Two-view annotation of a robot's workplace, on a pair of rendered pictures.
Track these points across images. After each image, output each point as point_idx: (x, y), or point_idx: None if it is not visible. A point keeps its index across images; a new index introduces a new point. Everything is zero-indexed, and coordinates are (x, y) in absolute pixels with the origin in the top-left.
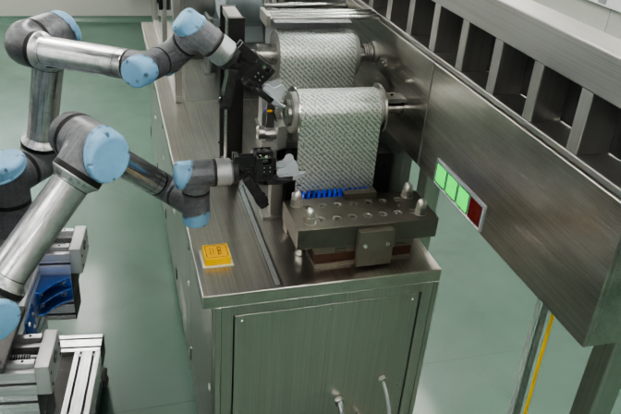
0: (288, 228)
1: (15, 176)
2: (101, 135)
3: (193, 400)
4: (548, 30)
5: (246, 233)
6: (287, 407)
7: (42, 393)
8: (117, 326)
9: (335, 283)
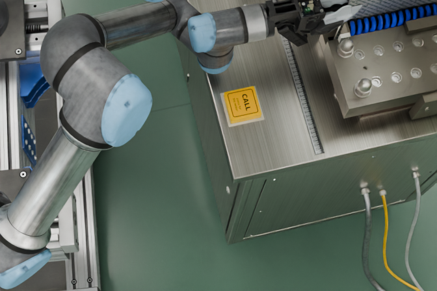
0: (333, 80)
1: None
2: (121, 109)
3: (188, 103)
4: None
5: (274, 53)
6: (310, 201)
7: (69, 252)
8: None
9: (385, 145)
